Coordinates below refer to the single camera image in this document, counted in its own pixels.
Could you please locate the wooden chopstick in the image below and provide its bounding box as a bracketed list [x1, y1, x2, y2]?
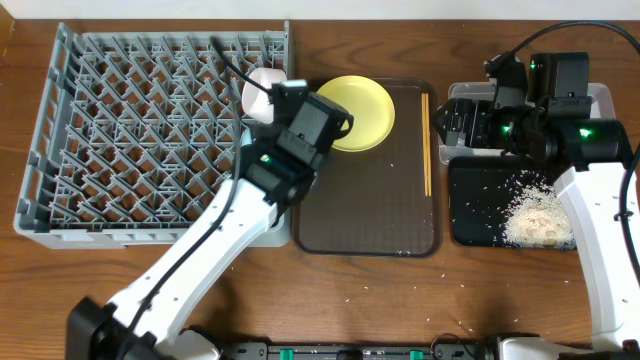
[421, 93, 432, 197]
[422, 93, 432, 197]

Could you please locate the pile of rice waste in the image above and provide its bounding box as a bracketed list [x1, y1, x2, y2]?
[501, 170, 576, 250]

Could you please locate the yellow round plate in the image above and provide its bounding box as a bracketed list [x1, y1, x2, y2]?
[317, 75, 395, 152]

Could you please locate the clear plastic bin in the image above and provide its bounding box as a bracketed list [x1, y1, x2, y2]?
[438, 82, 616, 166]

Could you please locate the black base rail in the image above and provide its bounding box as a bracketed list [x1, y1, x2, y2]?
[221, 333, 499, 360]

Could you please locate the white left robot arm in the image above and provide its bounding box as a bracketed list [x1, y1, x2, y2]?
[64, 80, 320, 359]

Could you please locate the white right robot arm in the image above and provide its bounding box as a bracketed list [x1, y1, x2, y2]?
[431, 52, 639, 359]

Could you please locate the dark brown serving tray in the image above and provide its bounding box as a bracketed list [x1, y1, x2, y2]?
[292, 78, 443, 258]

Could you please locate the black waste tray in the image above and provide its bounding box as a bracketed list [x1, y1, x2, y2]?
[448, 157, 553, 248]

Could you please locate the grey plastic dish rack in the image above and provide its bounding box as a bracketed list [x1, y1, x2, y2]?
[13, 24, 294, 249]

